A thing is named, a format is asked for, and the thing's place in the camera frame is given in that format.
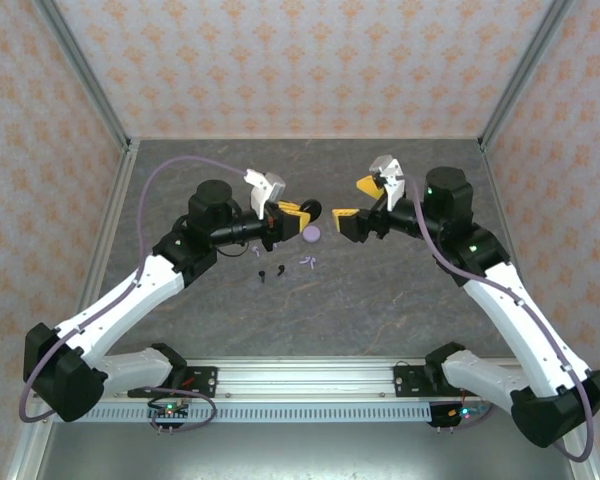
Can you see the purple earbud charging case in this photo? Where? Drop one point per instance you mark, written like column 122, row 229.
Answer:
column 312, row 234

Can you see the black earbud charging case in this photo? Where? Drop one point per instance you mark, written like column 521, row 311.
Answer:
column 311, row 210

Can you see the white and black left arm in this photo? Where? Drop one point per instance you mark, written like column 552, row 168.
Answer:
column 120, row 310

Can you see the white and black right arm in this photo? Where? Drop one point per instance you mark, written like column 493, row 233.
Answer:
column 530, row 330

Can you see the small controller circuit board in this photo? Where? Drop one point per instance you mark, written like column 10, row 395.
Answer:
column 452, row 414
column 169, row 411

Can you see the grey metal platform sheet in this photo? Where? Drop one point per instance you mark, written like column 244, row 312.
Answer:
column 305, row 455

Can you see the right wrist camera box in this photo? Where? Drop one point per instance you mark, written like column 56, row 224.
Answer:
column 391, row 185

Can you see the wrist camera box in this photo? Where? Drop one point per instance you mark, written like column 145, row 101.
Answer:
column 391, row 185
column 265, row 192

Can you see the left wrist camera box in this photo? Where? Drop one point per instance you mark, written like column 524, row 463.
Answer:
column 265, row 192

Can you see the aluminium table edge rail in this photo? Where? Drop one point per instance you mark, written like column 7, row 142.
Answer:
column 500, row 200
column 108, row 235

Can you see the aluminium frame post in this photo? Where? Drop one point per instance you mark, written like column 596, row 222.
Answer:
column 521, row 80
column 90, row 80

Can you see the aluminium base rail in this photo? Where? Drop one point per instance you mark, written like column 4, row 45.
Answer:
column 305, row 380

